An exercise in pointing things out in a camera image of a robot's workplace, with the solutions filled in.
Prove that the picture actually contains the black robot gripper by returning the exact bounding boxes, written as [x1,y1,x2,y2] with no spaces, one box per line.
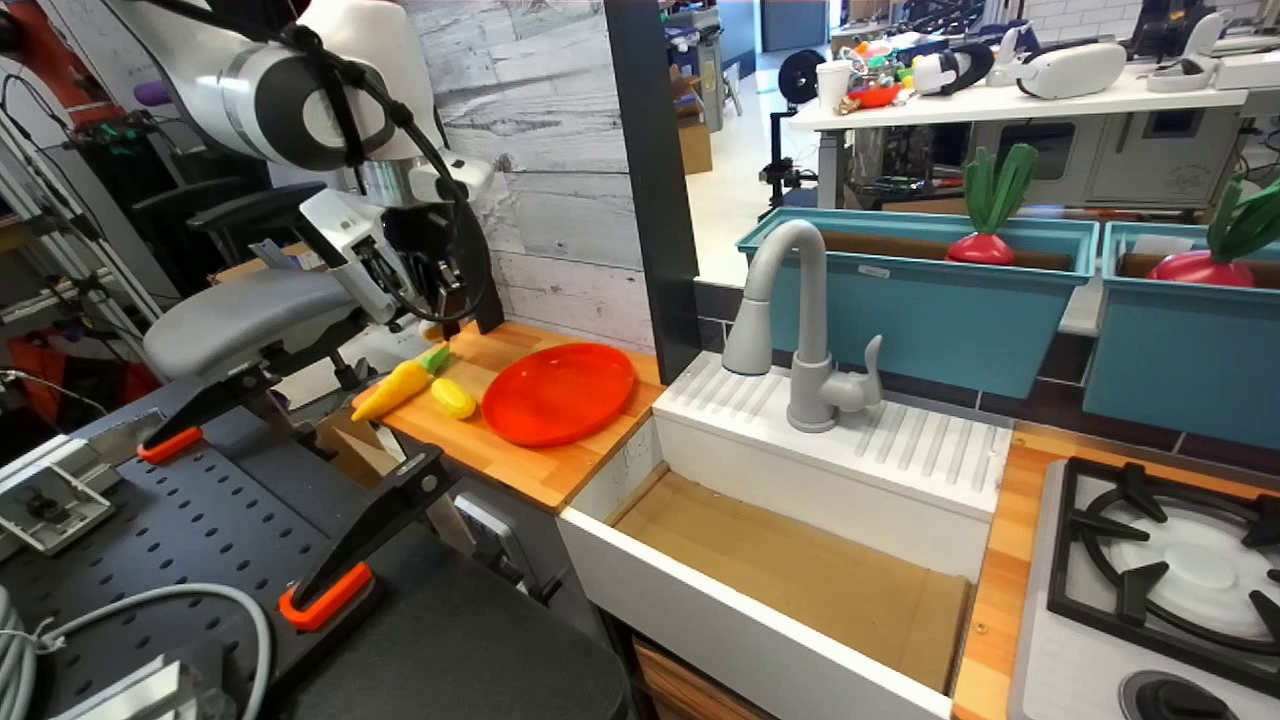
[299,190,504,335]

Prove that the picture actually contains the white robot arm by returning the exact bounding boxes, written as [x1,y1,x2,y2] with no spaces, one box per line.
[105,0,504,335]

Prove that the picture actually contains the orange toy carrot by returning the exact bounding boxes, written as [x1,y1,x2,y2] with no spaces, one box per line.
[351,343,450,424]

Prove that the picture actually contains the red round plate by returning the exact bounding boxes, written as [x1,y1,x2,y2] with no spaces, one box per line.
[480,343,640,450]

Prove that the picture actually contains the wooden toy countertop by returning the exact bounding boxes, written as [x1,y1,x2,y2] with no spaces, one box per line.
[385,319,660,514]

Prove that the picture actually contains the grey toy faucet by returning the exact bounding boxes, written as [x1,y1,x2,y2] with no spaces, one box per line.
[719,221,883,434]

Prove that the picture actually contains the white toy sink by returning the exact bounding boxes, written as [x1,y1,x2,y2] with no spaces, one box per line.
[560,353,1011,720]

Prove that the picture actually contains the left toy radish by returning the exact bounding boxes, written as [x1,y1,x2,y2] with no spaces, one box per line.
[946,143,1039,266]

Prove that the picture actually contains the toy radish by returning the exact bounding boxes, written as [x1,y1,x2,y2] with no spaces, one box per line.
[946,143,1039,266]
[1151,182,1280,290]

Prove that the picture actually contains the toy gas stove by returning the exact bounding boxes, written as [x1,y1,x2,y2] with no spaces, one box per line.
[1011,455,1280,720]

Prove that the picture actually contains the right toy radish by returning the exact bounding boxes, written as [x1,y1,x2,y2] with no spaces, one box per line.
[1151,182,1280,290]

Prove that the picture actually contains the grey office chair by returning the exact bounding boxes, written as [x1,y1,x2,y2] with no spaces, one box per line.
[145,269,371,392]

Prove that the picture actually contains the orange black clamp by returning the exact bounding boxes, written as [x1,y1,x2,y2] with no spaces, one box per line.
[276,450,455,638]
[135,371,266,470]

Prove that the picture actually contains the black perforated board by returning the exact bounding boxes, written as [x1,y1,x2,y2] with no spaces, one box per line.
[0,412,626,720]

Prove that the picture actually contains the left teal planter box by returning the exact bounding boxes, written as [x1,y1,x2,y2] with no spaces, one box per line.
[739,207,1100,401]

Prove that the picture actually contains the teal planter box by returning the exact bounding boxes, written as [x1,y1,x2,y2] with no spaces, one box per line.
[1084,221,1280,450]
[739,207,1100,401]

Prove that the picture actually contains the white background table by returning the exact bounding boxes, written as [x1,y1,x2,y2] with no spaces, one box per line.
[798,71,1247,213]

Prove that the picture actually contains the right teal planter box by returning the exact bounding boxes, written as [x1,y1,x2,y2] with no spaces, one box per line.
[1084,221,1280,450]

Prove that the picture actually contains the aluminium profile bracket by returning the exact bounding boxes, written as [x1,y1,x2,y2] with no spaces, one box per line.
[0,465,116,558]

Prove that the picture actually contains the grey cable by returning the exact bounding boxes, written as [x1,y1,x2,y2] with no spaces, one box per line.
[0,581,276,720]

